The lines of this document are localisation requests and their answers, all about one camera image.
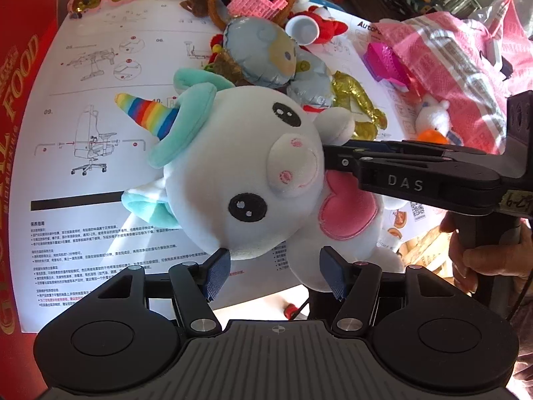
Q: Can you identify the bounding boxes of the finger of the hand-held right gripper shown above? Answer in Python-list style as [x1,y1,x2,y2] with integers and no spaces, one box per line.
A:
[322,145,502,211]
[345,138,506,163]

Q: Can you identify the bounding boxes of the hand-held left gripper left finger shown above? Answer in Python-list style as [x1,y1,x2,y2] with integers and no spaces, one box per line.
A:
[96,248,231,338]

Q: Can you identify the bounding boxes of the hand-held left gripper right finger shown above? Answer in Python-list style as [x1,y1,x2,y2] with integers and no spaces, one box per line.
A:
[318,246,465,338]

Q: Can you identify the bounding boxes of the white unicorn plush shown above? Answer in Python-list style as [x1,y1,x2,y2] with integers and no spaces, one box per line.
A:
[114,67,406,294]

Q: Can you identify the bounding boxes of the red cardboard box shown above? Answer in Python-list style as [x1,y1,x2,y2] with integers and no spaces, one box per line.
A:
[0,0,59,336]

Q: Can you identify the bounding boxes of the person's right hand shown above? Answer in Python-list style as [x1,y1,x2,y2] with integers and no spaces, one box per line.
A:
[439,212,506,297]

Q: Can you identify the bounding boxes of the small white plush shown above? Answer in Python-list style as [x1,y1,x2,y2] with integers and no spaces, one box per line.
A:
[414,96,452,144]

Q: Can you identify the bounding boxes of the gold foil balloon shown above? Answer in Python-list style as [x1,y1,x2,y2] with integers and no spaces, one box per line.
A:
[331,71,388,140]

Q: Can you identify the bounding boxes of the magenta plastic basket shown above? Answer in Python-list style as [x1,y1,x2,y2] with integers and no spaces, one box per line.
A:
[362,42,411,92]

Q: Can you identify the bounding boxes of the pink checked blanket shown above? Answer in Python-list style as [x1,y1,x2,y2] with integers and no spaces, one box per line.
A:
[372,10,533,155]

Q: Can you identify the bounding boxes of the white power strip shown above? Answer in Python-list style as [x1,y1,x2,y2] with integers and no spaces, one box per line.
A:
[485,35,504,67]

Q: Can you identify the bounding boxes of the red white plush toy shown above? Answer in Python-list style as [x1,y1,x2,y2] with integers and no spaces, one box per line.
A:
[308,6,348,44]

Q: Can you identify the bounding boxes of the white instruction sheet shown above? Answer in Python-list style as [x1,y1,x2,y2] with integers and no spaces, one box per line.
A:
[19,0,421,334]

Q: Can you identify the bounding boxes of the small white plastic cup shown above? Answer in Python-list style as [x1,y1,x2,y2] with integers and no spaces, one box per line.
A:
[287,13,320,45]

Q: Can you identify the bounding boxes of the foil sheep balloon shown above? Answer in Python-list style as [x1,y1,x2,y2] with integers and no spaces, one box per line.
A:
[220,17,336,111]

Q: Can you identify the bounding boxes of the red fuzzy plush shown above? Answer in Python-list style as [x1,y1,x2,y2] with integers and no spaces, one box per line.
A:
[208,32,226,65]

